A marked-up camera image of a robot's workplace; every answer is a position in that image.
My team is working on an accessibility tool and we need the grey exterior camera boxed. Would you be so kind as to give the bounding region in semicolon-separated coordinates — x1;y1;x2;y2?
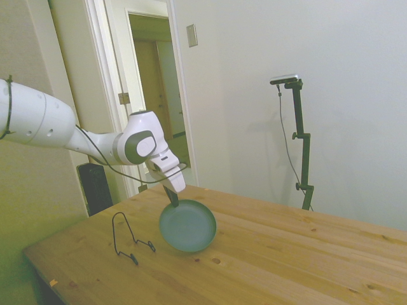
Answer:
269;73;301;86

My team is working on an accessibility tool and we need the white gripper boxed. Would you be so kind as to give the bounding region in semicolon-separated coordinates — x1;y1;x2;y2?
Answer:
147;151;187;208

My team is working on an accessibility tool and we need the white closet door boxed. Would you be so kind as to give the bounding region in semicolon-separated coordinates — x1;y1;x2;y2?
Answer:
47;0;125;217

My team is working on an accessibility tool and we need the teal round plate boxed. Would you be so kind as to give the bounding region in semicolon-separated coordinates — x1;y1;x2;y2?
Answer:
158;199;218;254

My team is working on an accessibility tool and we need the black wire plate stand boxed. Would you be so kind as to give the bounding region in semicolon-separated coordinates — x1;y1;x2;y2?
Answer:
112;212;157;266

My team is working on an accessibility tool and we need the black camera stand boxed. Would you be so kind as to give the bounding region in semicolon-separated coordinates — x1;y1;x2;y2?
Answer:
284;79;315;211

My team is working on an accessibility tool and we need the black floor heater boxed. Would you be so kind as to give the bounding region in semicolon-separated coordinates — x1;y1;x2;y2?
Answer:
77;162;114;217

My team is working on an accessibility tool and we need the black cable tie strap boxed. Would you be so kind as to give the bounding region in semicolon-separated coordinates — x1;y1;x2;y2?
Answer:
0;75;16;141

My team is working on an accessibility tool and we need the grey wall switch plate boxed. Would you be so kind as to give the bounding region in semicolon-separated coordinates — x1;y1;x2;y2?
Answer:
186;24;198;48

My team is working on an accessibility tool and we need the wooden hallway door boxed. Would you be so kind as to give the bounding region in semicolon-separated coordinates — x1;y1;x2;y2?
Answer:
133;38;174;140

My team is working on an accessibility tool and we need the camera on black stand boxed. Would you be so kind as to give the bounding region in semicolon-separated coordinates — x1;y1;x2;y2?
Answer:
275;84;314;212

